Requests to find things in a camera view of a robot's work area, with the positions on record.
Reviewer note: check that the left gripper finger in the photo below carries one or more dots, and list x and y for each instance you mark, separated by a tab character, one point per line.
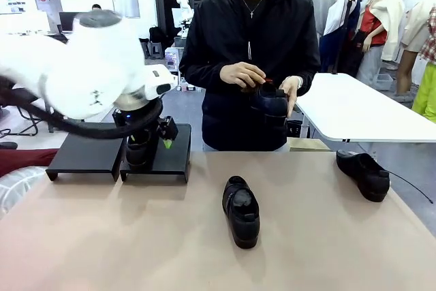
168	129
131	139

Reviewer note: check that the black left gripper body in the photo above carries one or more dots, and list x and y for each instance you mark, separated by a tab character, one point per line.
127	117

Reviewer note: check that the black leather buckle shoe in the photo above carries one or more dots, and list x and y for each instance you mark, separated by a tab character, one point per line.
361	171
269	107
138	154

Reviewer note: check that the small red object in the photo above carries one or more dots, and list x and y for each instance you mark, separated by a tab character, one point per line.
268	80

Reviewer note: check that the black shoe with paper stuffing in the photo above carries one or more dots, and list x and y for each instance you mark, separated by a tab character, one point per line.
243	233

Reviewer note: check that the person's left forearm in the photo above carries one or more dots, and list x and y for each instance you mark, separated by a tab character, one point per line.
308	73

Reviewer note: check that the person's right forearm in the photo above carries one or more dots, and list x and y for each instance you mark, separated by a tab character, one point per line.
197	73

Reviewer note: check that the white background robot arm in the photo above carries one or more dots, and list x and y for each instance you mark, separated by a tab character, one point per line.
185	8

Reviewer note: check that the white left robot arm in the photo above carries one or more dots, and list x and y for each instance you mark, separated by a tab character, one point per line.
85	66

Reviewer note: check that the black metal shoe stand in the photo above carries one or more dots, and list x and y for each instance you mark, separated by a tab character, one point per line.
177	165
88	154

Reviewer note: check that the person's right hand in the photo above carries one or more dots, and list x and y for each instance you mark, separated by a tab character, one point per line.
238	73

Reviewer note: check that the person's left hand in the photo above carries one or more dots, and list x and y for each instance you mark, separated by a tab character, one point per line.
293	88

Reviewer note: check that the computer case with lights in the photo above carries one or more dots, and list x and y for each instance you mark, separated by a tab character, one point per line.
171	61

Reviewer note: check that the black plastic stool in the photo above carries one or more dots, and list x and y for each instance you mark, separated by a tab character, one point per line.
145	50
156	50

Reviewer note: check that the black backpack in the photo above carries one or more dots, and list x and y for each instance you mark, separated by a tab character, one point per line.
157	35

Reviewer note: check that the dark red cloth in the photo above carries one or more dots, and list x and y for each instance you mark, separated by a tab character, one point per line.
24	161

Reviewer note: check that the silver jacket zipper pull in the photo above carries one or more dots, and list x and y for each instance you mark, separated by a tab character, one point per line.
250	50

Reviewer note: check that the black computer monitor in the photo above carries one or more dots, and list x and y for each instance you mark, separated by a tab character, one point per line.
66	22

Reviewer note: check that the seated background person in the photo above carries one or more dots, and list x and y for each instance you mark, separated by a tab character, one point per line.
96	7

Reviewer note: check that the person in black jacket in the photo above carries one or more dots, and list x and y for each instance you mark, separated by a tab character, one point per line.
231	32

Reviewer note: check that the black plastic crate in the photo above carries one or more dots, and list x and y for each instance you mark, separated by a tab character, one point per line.
294	129

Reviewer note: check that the white monitor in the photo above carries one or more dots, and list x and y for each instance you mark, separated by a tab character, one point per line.
35	22
10	23

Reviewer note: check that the white wrist watch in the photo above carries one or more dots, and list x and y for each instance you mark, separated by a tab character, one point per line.
300	82

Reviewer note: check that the grey cabinet with red sign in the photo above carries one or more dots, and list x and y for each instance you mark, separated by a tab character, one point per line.
47	1

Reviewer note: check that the brown cardboard box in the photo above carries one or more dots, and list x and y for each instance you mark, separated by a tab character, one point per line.
310	144

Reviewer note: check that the white table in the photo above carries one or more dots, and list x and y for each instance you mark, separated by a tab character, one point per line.
357	107

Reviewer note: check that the mannequin in grey shirt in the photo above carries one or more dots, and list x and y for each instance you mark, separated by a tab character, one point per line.
322	8

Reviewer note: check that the mannequin in white navy jacket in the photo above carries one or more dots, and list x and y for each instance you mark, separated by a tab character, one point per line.
335	22

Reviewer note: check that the black tripod pole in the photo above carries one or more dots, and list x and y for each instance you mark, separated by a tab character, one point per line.
349	8

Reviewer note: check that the grey storage crate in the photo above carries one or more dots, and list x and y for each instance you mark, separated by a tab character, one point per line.
384	82

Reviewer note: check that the mannequin in red top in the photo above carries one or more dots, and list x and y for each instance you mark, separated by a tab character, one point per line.
391	8

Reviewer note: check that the mannequin in neon yellow trousers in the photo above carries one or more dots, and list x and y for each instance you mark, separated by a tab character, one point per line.
425	93

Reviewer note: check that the mannequin with bucket hat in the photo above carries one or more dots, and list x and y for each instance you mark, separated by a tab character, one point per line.
419	18

